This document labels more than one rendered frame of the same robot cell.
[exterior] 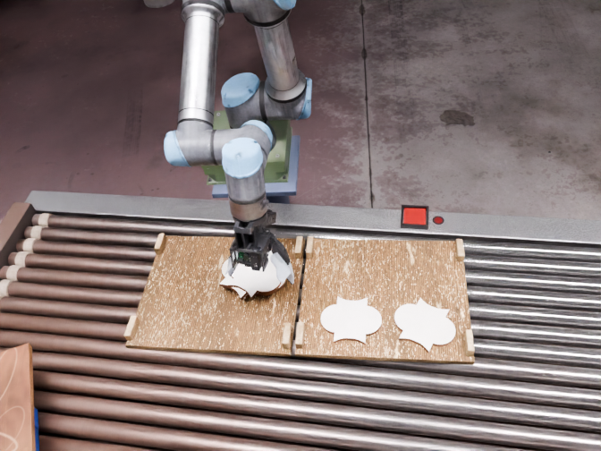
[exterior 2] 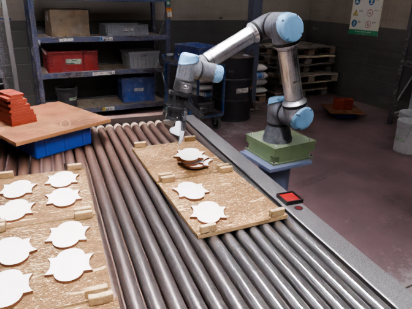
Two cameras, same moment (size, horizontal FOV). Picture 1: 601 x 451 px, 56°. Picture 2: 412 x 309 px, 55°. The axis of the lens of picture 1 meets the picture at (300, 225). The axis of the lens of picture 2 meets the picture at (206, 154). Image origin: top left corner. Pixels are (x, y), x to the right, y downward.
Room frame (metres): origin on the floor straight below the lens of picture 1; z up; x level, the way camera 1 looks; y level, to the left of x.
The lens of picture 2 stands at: (-0.07, -1.21, 1.65)
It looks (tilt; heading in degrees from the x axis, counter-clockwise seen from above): 22 degrees down; 53
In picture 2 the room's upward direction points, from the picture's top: 2 degrees clockwise
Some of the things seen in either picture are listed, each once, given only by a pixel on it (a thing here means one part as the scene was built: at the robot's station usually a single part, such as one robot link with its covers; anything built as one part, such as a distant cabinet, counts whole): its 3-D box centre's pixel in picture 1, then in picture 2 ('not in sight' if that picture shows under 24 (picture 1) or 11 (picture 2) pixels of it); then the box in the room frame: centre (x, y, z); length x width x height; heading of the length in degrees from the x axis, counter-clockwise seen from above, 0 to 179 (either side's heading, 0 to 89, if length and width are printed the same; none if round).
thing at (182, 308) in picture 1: (220, 290); (179, 159); (0.86, 0.23, 0.93); 0.41 x 0.35 x 0.02; 78
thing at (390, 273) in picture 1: (383, 295); (218, 199); (0.78, -0.18, 0.93); 0.41 x 0.35 x 0.02; 78
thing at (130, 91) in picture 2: not in sight; (135, 87); (2.61, 4.14, 0.32); 0.50 x 0.41 x 0.37; 167
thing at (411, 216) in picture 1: (414, 216); (289, 198); (1.02, -0.32, 0.92); 0.06 x 0.06 x 0.01; 75
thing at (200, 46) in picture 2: not in sight; (197, 53); (2.88, 2.94, 0.96); 0.50 x 0.38 x 0.21; 96
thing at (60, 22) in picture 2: not in sight; (66, 22); (1.71, 4.30, 1.26); 0.49 x 0.38 x 0.34; 178
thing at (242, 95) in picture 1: (245, 100); (279, 108); (1.39, 0.11, 1.13); 0.13 x 0.12 x 0.14; 79
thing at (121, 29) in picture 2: not in sight; (123, 29); (2.45, 4.12, 1.16); 0.60 x 0.40 x 0.15; 174
